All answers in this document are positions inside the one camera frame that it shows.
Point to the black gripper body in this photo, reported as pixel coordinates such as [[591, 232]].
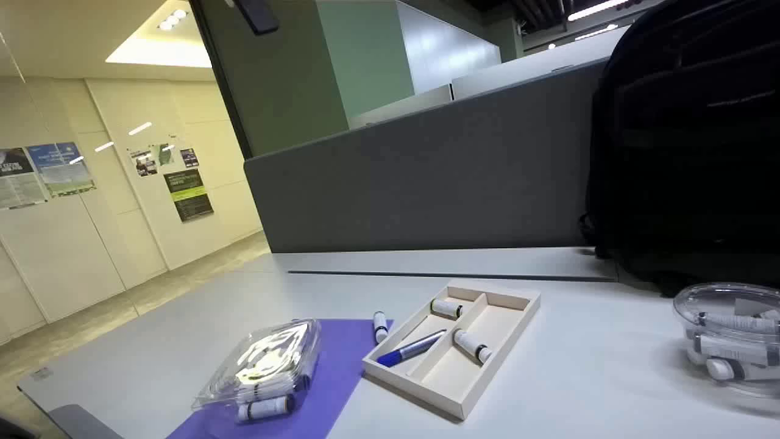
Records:
[[258, 14]]

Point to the blue marker pen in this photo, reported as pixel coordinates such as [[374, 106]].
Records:
[[410, 350]]

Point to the white roll in tray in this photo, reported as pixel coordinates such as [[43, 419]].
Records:
[[470, 344]]

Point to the light wooden compartment tray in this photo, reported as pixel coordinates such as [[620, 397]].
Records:
[[453, 383]]

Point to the green pillar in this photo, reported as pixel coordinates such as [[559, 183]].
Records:
[[318, 64]]

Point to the rectangular ceiling light panel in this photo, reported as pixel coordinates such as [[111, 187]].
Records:
[[166, 38]]

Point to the grey partition panel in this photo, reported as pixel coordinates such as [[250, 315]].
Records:
[[423, 180]]

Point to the long ceiling strip light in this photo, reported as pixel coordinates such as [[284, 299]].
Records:
[[598, 8]]

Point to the clear plastic bag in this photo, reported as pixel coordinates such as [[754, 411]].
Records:
[[269, 358]]

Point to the purple mat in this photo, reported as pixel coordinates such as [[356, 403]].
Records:
[[336, 369]]

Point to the black backpack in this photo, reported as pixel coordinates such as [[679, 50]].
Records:
[[690, 138]]

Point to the clear plastic bowl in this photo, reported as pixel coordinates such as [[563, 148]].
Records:
[[707, 302]]

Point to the white labelled vial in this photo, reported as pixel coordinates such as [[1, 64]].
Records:
[[723, 369], [731, 350]]

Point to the small dark wall notice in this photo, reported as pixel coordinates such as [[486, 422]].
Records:
[[189, 158]]

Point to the small green wall notice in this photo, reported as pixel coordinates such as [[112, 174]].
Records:
[[166, 155]]

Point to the small photo wall notice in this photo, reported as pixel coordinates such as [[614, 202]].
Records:
[[144, 161]]

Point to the black and green wall poster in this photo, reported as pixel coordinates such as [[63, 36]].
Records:
[[189, 197]]

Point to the blue and green wall poster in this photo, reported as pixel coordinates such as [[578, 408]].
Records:
[[61, 167]]

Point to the large pale wall poster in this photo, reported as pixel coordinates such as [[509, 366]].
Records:
[[16, 181]]

